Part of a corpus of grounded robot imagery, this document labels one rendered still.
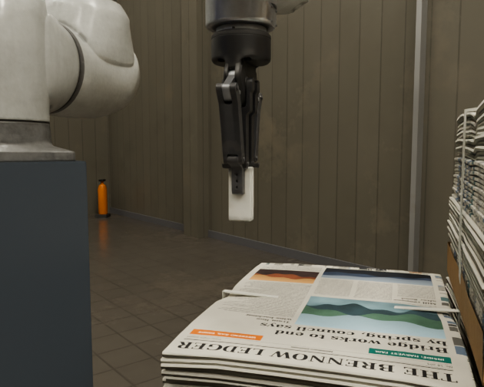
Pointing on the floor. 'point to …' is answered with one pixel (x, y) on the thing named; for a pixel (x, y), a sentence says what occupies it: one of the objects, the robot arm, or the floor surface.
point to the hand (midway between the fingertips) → (240, 193)
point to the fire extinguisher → (102, 200)
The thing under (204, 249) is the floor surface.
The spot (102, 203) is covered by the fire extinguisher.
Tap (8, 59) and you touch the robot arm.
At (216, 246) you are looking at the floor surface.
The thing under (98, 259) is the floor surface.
